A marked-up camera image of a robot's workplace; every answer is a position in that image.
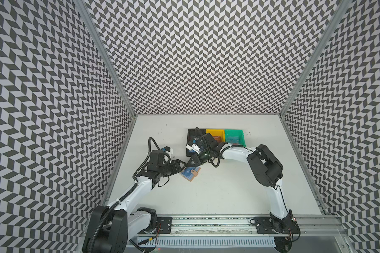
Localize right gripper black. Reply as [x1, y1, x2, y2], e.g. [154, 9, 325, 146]
[186, 147, 213, 167]

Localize tan leather card holder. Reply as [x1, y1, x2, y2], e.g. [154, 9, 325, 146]
[180, 167, 201, 182]

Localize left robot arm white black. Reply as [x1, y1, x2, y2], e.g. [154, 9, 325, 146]
[82, 146, 183, 253]

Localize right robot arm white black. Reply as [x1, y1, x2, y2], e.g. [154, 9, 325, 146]
[186, 128, 301, 237]

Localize red card in yellow bin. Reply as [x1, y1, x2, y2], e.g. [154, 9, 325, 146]
[213, 136, 222, 143]

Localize teal card in green bin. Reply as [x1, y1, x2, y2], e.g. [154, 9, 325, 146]
[226, 136, 241, 144]

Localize yellow plastic bin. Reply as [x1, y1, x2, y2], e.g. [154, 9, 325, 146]
[206, 129, 225, 142]

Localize green plastic bin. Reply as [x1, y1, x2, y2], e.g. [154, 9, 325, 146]
[224, 129, 246, 147]

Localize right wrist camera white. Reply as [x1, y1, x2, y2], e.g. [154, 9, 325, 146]
[186, 142, 200, 153]

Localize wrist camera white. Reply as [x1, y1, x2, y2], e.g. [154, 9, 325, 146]
[162, 146, 174, 157]
[186, 142, 200, 153]

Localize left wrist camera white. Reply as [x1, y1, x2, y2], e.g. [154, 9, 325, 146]
[162, 146, 174, 157]

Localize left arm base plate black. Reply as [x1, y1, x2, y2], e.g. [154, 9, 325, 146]
[128, 216, 173, 235]

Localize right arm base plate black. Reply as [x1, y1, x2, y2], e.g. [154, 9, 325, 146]
[253, 217, 301, 235]

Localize aluminium mounting rail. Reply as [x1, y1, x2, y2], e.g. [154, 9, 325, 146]
[158, 215, 347, 237]

